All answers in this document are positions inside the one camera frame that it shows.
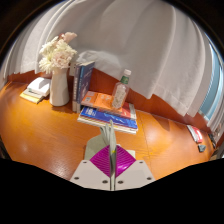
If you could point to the window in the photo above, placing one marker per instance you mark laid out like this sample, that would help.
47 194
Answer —
213 93

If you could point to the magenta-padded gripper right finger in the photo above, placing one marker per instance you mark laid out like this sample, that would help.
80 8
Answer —
137 175

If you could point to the blue flat book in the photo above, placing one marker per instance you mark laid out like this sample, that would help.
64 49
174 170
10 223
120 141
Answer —
106 118

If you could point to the yellow book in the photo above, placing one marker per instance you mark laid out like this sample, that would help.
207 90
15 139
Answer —
29 97

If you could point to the clear plastic bottle green label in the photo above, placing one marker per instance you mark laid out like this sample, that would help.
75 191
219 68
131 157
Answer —
120 93

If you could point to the white and pink flower bouquet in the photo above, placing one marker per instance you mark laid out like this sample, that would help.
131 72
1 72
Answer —
58 53

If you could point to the white ceramic vase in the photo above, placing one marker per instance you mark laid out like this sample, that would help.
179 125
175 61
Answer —
59 90

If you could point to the white curtain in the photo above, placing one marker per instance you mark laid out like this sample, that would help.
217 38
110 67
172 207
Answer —
133 43

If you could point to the red and white book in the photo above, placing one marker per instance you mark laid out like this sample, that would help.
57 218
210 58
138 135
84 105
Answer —
196 134

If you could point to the blue upright book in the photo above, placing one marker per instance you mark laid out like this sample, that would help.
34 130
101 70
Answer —
85 81

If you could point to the small dark grey object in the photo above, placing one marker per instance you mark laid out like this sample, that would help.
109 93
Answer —
202 148

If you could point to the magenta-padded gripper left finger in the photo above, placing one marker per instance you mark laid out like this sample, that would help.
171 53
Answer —
87 175

